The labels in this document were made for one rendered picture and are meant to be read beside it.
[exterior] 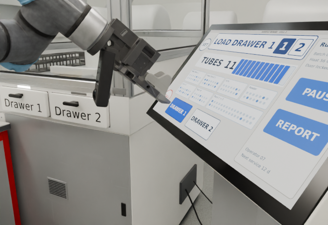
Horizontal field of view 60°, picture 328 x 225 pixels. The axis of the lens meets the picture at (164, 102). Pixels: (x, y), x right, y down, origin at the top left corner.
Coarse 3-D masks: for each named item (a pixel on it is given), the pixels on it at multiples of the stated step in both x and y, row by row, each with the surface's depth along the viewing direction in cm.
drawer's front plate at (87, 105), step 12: (60, 96) 115; (72, 96) 112; (60, 108) 117; (72, 108) 114; (84, 108) 111; (96, 108) 108; (108, 108) 108; (72, 120) 115; (84, 120) 112; (108, 120) 108
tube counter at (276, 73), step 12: (228, 60) 62; (240, 60) 59; (252, 60) 56; (228, 72) 60; (240, 72) 57; (252, 72) 54; (264, 72) 51; (276, 72) 49; (288, 72) 47; (276, 84) 47
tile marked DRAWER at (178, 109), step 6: (174, 102) 69; (180, 102) 67; (186, 102) 65; (168, 108) 70; (174, 108) 68; (180, 108) 66; (186, 108) 64; (168, 114) 68; (174, 114) 66; (180, 114) 64; (186, 114) 62; (180, 120) 63
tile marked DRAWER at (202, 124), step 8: (200, 112) 59; (192, 120) 59; (200, 120) 57; (208, 120) 55; (216, 120) 54; (192, 128) 58; (200, 128) 56; (208, 128) 54; (200, 136) 54; (208, 136) 52
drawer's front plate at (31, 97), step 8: (0, 88) 131; (8, 88) 128; (16, 88) 127; (0, 96) 132; (8, 96) 130; (24, 96) 125; (32, 96) 123; (40, 96) 120; (8, 104) 131; (24, 104) 126; (32, 104) 124; (40, 104) 122; (48, 104) 121; (24, 112) 127; (32, 112) 125; (40, 112) 123; (48, 112) 122
